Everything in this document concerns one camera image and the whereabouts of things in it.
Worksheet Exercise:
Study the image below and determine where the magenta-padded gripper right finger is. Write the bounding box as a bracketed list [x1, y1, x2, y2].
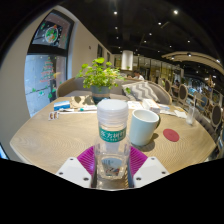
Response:
[127, 145, 171, 190]

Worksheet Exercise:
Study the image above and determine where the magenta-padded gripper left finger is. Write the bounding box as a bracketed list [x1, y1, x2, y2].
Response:
[55, 145, 98, 190]

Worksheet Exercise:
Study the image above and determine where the clear plastic water bottle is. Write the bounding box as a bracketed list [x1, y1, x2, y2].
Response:
[93, 98, 132, 183]

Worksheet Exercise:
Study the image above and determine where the flat round red coaster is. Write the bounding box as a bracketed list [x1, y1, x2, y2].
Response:
[162, 128, 181, 143]

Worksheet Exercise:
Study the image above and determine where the white printed leaflet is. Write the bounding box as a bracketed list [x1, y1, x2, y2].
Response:
[68, 104, 98, 114]
[128, 100, 144, 110]

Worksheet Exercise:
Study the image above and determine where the white paper napkin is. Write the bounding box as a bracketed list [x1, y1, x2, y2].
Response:
[173, 109, 188, 120]

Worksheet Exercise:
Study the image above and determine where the blue white booklet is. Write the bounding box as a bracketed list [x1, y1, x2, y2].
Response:
[158, 103, 171, 113]

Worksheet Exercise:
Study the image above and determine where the small blue white box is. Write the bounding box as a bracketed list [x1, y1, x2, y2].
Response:
[53, 100, 72, 112]

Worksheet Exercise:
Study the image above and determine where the clear glass with straw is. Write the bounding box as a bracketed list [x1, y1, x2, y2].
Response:
[185, 99, 198, 126]

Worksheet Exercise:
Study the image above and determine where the grey tufted chair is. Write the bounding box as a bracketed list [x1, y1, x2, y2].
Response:
[196, 113, 218, 135]

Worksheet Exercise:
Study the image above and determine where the grey white chevron pillow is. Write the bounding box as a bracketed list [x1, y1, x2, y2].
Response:
[121, 80, 160, 103]

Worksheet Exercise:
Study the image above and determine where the grey curved sofa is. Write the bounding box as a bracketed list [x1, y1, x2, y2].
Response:
[56, 77, 173, 106]

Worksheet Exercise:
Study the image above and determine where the group of round-backed chairs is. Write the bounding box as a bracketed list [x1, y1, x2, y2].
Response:
[156, 77, 224, 134]

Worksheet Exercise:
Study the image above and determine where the green potted plant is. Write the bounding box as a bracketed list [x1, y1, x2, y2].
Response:
[75, 57, 132, 105]

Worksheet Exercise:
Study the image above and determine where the person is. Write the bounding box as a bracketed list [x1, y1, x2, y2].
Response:
[132, 69, 145, 81]

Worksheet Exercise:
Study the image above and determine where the white round column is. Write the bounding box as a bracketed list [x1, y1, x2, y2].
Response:
[120, 49, 134, 71]

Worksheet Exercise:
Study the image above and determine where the group of ceiling lights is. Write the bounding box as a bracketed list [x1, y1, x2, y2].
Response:
[111, 9, 221, 64]

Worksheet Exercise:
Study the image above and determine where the white mug with green handle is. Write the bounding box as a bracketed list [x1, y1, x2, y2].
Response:
[128, 108, 162, 148]

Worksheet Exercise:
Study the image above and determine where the framed wall poster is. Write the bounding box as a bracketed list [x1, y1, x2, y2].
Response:
[31, 12, 75, 51]

